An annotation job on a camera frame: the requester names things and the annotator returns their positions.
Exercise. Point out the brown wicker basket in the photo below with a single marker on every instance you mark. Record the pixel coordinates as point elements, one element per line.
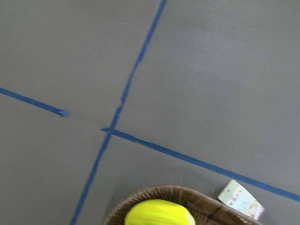
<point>204,209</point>

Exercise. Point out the white basket tag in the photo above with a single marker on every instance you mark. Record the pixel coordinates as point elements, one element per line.
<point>237,197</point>

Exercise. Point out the yellow starfruit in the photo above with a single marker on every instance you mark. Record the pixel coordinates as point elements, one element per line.
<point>158,212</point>

